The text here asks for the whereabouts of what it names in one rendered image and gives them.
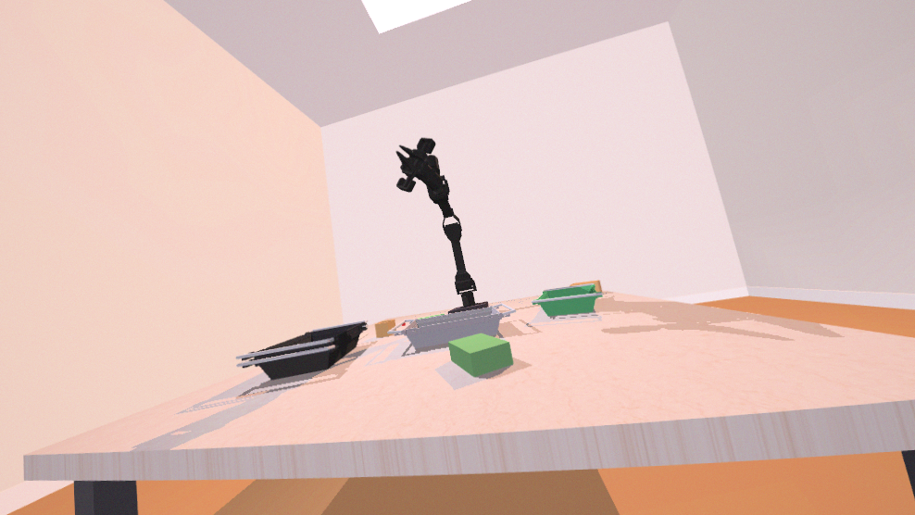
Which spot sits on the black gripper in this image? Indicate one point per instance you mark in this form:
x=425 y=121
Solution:
x=419 y=168

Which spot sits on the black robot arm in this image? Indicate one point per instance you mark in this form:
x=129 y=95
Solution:
x=438 y=193

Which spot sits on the orange rectangular block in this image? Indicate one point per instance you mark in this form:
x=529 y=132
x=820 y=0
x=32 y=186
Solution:
x=596 y=283

